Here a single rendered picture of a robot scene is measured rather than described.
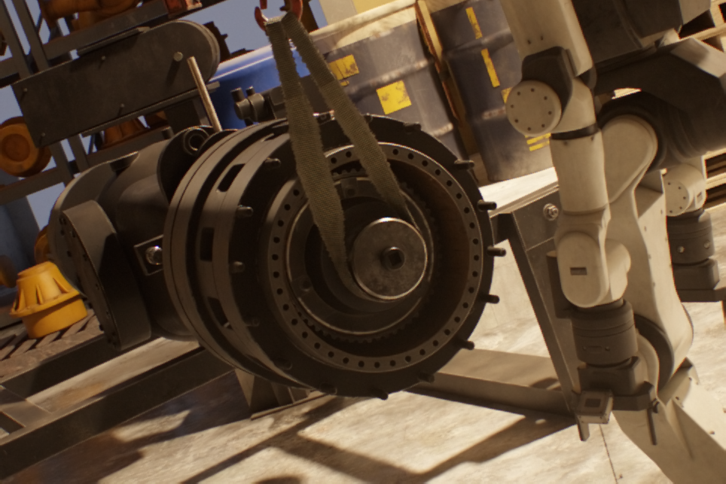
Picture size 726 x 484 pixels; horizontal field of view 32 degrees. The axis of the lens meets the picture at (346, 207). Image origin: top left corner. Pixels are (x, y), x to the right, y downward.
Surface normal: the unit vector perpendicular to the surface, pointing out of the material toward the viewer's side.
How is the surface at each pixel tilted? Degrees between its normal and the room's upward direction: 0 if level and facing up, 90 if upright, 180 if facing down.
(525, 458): 0
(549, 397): 90
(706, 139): 122
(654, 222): 100
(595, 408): 32
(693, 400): 60
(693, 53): 45
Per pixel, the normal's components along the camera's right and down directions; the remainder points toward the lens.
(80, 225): -0.05, -0.70
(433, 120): 0.60, -0.12
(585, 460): -0.35, -0.93
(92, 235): 0.07, -0.52
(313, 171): -0.07, 0.22
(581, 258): -0.49, 0.29
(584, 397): -0.40, -0.69
